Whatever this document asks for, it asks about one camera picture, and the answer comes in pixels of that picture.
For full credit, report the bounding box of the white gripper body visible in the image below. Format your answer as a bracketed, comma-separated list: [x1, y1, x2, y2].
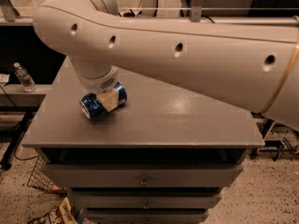
[76, 65, 119, 93]

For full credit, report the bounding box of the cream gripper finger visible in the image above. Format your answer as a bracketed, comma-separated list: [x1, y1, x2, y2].
[97, 89, 119, 112]

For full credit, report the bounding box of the blue pepsi can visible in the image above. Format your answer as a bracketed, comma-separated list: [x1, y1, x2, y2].
[79, 82, 127, 119]

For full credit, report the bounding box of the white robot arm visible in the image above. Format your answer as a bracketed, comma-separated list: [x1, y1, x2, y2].
[33, 0, 299, 131]

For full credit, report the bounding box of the small water bottle on ledge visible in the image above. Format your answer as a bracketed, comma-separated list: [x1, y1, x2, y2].
[13, 63, 36, 92]

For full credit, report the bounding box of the grey drawer cabinet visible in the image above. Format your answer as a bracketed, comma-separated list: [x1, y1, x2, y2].
[22, 61, 263, 216]

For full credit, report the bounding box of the top grey drawer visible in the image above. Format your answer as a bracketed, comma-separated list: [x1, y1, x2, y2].
[44, 163, 242, 188]

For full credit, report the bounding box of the grey drawer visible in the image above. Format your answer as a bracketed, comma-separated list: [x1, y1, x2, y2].
[86, 209, 208, 224]
[44, 163, 242, 188]
[71, 190, 221, 209]

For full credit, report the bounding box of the middle grey drawer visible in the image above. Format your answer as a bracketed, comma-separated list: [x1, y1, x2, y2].
[71, 190, 221, 209]

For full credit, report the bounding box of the bottom grey drawer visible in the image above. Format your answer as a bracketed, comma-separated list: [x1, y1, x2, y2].
[86, 209, 208, 224]

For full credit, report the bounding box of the snack bag on floor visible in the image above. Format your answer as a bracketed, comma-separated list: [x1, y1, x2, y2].
[27, 197, 78, 224]

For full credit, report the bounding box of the black cable on floor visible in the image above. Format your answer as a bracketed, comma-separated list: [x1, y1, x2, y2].
[0, 84, 40, 172]

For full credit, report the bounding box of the wire mesh basket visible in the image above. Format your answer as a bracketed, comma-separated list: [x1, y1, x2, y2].
[27, 158, 67, 194]

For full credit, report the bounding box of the metal railing frame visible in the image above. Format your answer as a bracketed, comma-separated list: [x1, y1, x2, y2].
[1, 0, 299, 22]

